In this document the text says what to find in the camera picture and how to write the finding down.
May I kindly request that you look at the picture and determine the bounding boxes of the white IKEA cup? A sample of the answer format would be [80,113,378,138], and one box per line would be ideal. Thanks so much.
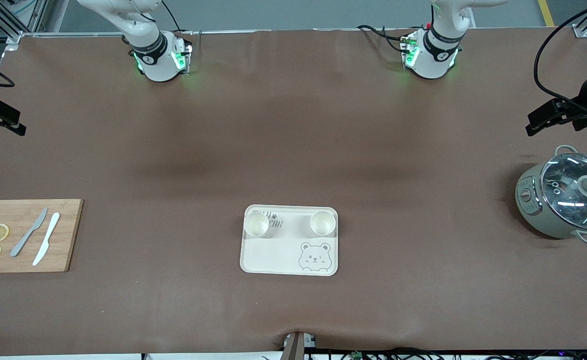
[309,210,337,237]
[243,211,270,239]

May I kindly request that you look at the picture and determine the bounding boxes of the glass pot lid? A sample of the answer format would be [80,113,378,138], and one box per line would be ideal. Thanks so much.
[540,152,587,223]

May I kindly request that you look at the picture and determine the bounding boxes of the grey-green electric cooker pot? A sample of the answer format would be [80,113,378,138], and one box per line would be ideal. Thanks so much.
[515,145,587,245]

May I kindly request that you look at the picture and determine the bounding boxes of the grey plastic knife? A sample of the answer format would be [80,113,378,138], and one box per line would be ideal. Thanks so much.
[10,207,49,258]

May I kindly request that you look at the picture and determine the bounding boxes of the white plastic knife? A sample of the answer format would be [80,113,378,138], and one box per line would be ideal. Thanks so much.
[32,212,61,267]

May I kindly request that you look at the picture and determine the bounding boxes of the bamboo cutting board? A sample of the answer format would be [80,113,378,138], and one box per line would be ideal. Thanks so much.
[0,199,84,274]

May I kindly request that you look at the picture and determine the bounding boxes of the brown table mat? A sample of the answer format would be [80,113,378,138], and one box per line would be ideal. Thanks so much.
[0,27,587,357]

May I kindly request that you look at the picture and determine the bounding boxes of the beige bear print tray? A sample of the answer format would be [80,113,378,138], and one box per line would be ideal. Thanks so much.
[239,204,339,277]

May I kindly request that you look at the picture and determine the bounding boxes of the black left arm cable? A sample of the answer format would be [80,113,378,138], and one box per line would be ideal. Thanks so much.
[533,0,587,108]

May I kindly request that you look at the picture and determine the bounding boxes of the black base cables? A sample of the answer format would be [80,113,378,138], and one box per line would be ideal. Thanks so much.
[357,24,415,54]

